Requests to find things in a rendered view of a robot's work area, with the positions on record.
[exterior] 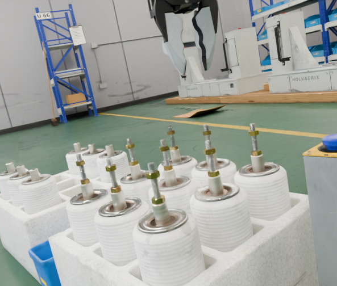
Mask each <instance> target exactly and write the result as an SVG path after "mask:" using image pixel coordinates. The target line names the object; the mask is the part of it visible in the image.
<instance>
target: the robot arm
mask: <svg viewBox="0 0 337 286"><path fill-rule="evenodd" d="M147 2H148V7H149V13H150V16H151V19H153V18H154V20H155V23H156V25H157V27H158V28H159V30H160V32H161V34H162V35H163V52H164V53H165V54H167V55H168V56H169V57H170V59H171V61H172V63H173V65H174V67H175V68H176V69H177V70H178V72H179V73H180V74H181V75H185V73H186V59H185V56H184V44H183V42H182V40H181V32H182V30H183V20H182V19H181V18H180V17H179V16H177V15H176V14H188V13H190V12H192V11H194V14H193V15H194V16H193V18H192V23H193V27H194V29H195V34H194V41H195V44H196V46H197V48H199V49H201V50H202V62H203V67H204V69H205V71H207V70H209V69H210V65H211V62H212V59H213V55H214V49H215V41H216V33H217V27H218V4H217V0H151V3H152V10H151V4H150V0H147ZM198 2H199V4H198ZM196 8H198V10H195V9H196Z"/></svg>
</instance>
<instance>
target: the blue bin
mask: <svg viewBox="0 0 337 286"><path fill-rule="evenodd" d="M28 253H29V256H30V258H31V259H32V260H33V262H34V265H35V268H36V271H37V273H38V276H39V279H40V282H41V285H42V286H61V282H60V278H59V275H58V271H57V268H56V264H55V260H54V258H53V254H52V250H51V247H50V244H49V240H47V241H45V242H42V243H40V244H38V245H36V246H34V247H32V248H30V249H29V251H28Z"/></svg>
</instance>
